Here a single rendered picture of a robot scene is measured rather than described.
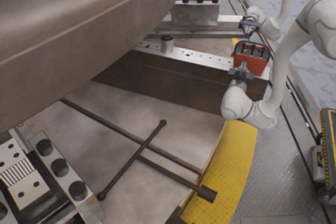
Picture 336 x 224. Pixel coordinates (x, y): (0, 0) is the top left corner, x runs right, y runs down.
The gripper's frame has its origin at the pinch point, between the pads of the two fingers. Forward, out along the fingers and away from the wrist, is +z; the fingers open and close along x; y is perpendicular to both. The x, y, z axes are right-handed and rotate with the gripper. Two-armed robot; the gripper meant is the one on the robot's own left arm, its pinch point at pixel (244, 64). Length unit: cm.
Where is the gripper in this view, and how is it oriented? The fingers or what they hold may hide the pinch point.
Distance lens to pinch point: 144.2
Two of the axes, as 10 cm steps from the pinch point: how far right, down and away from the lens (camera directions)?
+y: 0.4, 6.6, 7.5
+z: 3.7, -7.1, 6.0
